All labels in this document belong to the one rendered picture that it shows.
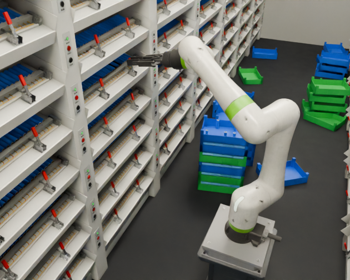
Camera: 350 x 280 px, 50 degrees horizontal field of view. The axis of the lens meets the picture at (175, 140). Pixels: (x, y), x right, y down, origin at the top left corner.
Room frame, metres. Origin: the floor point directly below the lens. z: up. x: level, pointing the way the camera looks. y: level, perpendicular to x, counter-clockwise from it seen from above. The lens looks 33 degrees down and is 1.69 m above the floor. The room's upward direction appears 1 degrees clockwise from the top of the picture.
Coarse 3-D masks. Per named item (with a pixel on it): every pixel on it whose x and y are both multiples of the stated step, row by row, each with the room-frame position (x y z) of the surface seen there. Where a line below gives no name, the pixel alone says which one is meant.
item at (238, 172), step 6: (198, 168) 1.94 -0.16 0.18; (204, 168) 1.93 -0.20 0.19; (210, 168) 1.93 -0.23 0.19; (216, 168) 1.92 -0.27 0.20; (222, 168) 1.91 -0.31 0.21; (228, 168) 1.90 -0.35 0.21; (234, 168) 1.90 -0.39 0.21; (228, 174) 1.91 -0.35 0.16; (234, 174) 1.90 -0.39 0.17; (240, 174) 1.89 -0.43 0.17
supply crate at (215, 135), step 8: (208, 120) 2.13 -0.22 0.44; (216, 120) 2.12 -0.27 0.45; (224, 120) 2.11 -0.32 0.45; (208, 128) 2.08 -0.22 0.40; (224, 128) 2.09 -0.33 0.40; (232, 128) 2.09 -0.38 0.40; (208, 136) 1.93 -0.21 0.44; (216, 136) 1.92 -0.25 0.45; (224, 136) 1.91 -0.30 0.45; (232, 136) 1.99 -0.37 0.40; (240, 136) 1.99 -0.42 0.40; (240, 144) 1.90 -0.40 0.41; (248, 144) 1.89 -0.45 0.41
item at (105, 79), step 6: (120, 66) 1.72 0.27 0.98; (126, 66) 1.76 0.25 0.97; (114, 72) 1.65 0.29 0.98; (120, 72) 1.69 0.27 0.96; (102, 78) 1.57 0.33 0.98; (108, 78) 1.59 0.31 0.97; (96, 84) 1.51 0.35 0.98; (108, 84) 1.57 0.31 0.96; (90, 90) 1.46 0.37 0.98; (96, 90) 1.50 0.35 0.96; (84, 96) 1.41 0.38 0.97
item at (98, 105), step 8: (136, 56) 1.87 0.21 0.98; (144, 72) 1.81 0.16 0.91; (112, 80) 1.62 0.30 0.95; (120, 80) 1.64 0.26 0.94; (128, 80) 1.66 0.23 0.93; (136, 80) 1.72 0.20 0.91; (112, 88) 1.56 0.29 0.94; (120, 88) 1.57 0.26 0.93; (128, 88) 1.65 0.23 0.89; (88, 96) 1.45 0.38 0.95; (112, 96) 1.50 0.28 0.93; (120, 96) 1.58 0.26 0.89; (88, 104) 1.39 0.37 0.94; (96, 104) 1.41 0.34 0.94; (104, 104) 1.43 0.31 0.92; (88, 112) 1.34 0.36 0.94; (96, 112) 1.37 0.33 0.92; (88, 120) 1.32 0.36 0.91
